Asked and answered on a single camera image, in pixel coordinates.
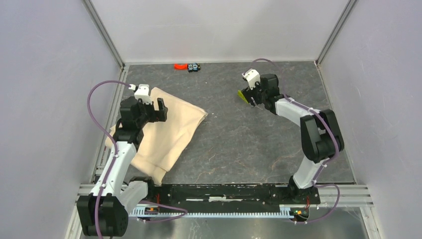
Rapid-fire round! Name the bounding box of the right aluminium corner post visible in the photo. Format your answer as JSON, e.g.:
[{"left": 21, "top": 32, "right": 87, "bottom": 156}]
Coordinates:
[{"left": 315, "top": 0, "right": 358, "bottom": 68}]

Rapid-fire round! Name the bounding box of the purple cable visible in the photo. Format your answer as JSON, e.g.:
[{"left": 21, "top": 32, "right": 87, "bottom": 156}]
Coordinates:
[
  {"left": 87, "top": 80, "right": 189, "bottom": 238},
  {"left": 250, "top": 58, "right": 341, "bottom": 225}
]

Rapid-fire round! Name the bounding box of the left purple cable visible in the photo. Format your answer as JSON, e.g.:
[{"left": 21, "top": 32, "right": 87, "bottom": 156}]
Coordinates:
[{"left": 87, "top": 80, "right": 189, "bottom": 238}]

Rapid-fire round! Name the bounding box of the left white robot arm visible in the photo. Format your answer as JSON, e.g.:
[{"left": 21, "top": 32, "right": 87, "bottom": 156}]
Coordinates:
[{"left": 76, "top": 96, "right": 168, "bottom": 238}]

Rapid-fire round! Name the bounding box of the aluminium corner post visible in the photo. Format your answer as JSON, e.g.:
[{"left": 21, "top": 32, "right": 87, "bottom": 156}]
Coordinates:
[
  {"left": 315, "top": 0, "right": 358, "bottom": 68},
  {"left": 82, "top": 0, "right": 125, "bottom": 69}
]

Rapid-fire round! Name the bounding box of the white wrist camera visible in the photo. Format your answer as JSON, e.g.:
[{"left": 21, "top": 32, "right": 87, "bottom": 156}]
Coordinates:
[
  {"left": 134, "top": 84, "right": 152, "bottom": 105},
  {"left": 242, "top": 68, "right": 261, "bottom": 90}
]

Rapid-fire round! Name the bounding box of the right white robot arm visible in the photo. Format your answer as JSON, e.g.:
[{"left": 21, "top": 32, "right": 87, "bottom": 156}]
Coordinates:
[{"left": 238, "top": 69, "right": 344, "bottom": 203}]

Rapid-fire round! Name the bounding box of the white slotted cable duct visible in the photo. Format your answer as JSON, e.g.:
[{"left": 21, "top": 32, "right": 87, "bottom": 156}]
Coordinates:
[{"left": 129, "top": 204, "right": 310, "bottom": 220}]

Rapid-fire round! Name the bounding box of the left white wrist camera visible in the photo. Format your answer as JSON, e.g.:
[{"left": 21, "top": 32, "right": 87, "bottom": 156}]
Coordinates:
[{"left": 134, "top": 84, "right": 152, "bottom": 105}]

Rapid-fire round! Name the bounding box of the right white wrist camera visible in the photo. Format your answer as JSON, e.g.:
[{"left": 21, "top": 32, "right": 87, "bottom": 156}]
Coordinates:
[{"left": 242, "top": 68, "right": 261, "bottom": 90}]

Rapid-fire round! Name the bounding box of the orange red tape roll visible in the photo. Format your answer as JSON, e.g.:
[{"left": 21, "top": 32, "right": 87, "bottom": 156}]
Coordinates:
[{"left": 174, "top": 64, "right": 188, "bottom": 70}]

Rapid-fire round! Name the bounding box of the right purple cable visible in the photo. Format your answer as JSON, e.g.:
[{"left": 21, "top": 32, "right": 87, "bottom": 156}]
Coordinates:
[{"left": 250, "top": 58, "right": 341, "bottom": 225}]

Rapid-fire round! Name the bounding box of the beige cloth wrap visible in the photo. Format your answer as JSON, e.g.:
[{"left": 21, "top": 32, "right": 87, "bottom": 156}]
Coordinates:
[{"left": 105, "top": 87, "right": 209, "bottom": 186}]

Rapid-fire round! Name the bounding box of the small black blue toy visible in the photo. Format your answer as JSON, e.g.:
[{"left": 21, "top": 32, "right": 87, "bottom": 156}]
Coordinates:
[{"left": 187, "top": 63, "right": 201, "bottom": 73}]

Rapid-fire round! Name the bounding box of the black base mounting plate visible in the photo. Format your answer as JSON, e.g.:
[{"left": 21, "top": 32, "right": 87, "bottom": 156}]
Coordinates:
[{"left": 144, "top": 183, "right": 320, "bottom": 214}]

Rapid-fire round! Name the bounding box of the green white brush tool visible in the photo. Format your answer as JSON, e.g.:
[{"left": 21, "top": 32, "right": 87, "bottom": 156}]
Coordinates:
[{"left": 237, "top": 90, "right": 249, "bottom": 104}]

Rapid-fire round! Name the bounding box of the left aluminium corner post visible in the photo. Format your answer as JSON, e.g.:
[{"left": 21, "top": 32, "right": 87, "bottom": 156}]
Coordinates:
[{"left": 82, "top": 0, "right": 125, "bottom": 69}]

